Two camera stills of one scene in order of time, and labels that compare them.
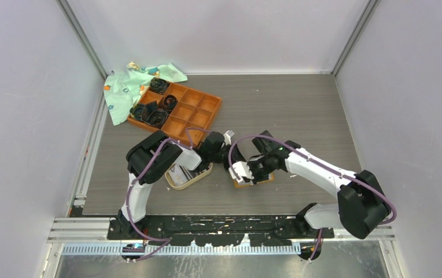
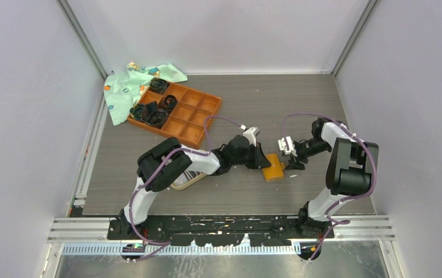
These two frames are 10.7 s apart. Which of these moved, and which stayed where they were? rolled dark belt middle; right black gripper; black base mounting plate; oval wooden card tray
Moved: right black gripper
Stayed: oval wooden card tray; black base mounting plate; rolled dark belt middle
